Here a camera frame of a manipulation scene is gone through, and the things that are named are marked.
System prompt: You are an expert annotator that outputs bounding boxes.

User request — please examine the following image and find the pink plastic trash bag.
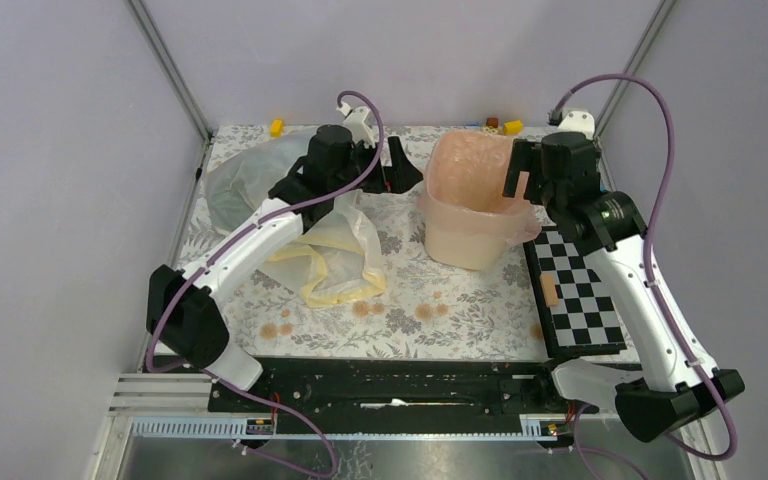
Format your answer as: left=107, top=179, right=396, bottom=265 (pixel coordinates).
left=418, top=130, right=542, bottom=245

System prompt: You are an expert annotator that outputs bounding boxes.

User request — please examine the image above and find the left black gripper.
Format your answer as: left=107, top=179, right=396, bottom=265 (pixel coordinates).
left=331, top=137, right=423, bottom=197

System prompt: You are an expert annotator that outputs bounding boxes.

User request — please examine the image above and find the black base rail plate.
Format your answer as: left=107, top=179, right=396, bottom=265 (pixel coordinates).
left=145, top=354, right=601, bottom=439

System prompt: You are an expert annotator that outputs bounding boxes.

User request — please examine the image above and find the yellow block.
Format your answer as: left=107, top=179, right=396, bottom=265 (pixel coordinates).
left=501, top=120, right=524, bottom=136
left=269, top=118, right=284, bottom=138

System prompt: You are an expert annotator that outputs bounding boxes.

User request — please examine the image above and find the clear white trash bag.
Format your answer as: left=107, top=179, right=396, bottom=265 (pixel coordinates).
left=203, top=129, right=389, bottom=310

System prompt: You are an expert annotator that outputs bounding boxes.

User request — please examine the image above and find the black white checkerboard plate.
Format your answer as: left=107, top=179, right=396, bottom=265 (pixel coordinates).
left=523, top=226, right=627, bottom=358

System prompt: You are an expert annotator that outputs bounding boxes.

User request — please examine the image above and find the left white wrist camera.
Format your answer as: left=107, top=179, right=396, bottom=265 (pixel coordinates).
left=337, top=103, right=376, bottom=148

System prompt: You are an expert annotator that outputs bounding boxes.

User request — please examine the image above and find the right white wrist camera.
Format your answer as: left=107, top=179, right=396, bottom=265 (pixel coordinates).
left=548, top=107, right=596, bottom=140

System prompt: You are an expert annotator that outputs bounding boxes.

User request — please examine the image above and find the beige plastic trash bin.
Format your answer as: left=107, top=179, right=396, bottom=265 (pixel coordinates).
left=423, top=129, right=538, bottom=272

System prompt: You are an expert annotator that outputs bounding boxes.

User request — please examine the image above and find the yellow block far right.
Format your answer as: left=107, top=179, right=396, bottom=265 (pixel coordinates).
left=501, top=120, right=524, bottom=136

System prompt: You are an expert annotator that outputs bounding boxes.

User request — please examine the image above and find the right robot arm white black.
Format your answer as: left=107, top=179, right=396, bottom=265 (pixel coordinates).
left=503, top=131, right=745, bottom=442

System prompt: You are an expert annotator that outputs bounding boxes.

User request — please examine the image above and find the floral patterned table mat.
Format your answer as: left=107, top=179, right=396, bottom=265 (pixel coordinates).
left=152, top=124, right=650, bottom=364

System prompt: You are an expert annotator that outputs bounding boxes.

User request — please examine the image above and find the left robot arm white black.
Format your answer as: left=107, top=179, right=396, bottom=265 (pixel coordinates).
left=145, top=125, right=422, bottom=411

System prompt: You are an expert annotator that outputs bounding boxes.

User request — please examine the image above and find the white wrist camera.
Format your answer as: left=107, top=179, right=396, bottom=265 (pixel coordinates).
left=548, top=107, right=596, bottom=140
left=337, top=103, right=376, bottom=148

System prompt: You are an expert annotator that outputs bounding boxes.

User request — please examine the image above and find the yellow block far left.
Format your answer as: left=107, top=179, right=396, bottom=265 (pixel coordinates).
left=269, top=118, right=284, bottom=138

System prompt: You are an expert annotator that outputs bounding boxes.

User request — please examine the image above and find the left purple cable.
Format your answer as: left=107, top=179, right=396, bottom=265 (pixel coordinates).
left=144, top=90, right=385, bottom=480

